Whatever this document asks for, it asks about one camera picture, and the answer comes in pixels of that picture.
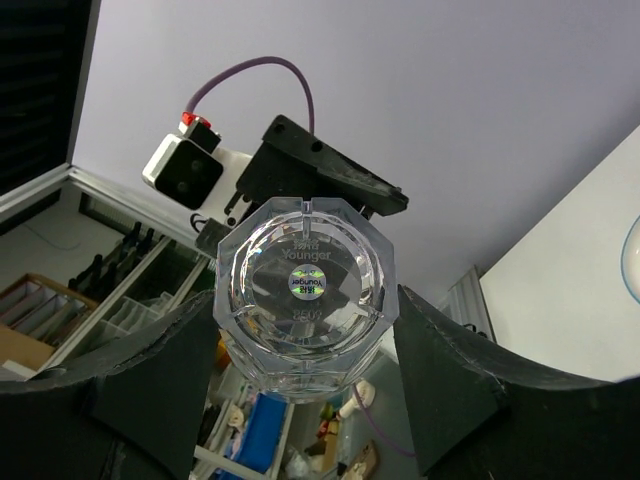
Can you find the white plate red strawberries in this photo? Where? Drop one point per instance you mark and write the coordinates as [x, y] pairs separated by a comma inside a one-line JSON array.
[[629, 261]]

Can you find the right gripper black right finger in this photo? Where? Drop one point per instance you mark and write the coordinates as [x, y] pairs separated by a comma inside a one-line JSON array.
[[479, 411]]

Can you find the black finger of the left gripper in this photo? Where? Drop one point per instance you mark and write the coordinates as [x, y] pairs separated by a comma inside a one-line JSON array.
[[291, 162]]

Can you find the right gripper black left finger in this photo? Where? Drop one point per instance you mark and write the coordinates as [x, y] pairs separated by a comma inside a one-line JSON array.
[[131, 409]]

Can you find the clear textured glass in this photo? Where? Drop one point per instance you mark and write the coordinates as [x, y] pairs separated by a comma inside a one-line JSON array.
[[304, 292]]

